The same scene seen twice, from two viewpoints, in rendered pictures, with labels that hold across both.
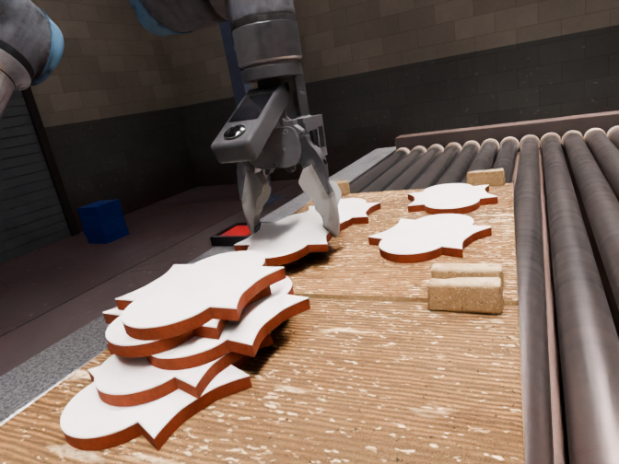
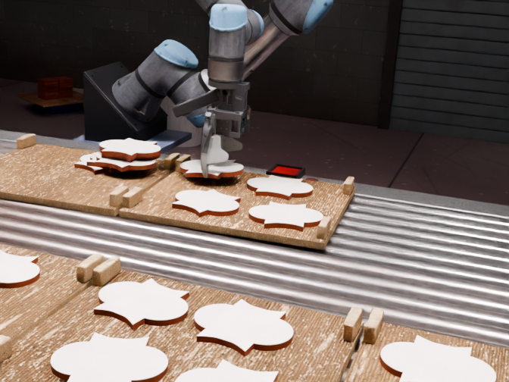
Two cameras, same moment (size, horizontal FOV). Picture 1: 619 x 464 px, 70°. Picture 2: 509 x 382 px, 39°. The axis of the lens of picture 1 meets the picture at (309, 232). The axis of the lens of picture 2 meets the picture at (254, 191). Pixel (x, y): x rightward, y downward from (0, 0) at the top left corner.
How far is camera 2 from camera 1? 159 cm
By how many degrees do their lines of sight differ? 75
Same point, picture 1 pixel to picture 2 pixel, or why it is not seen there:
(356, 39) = not seen: outside the picture
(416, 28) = not seen: outside the picture
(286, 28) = (213, 64)
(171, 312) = (107, 144)
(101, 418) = (87, 158)
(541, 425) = (61, 213)
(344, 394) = (81, 184)
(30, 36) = (295, 9)
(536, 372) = (84, 216)
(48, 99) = not seen: outside the picture
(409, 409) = (68, 189)
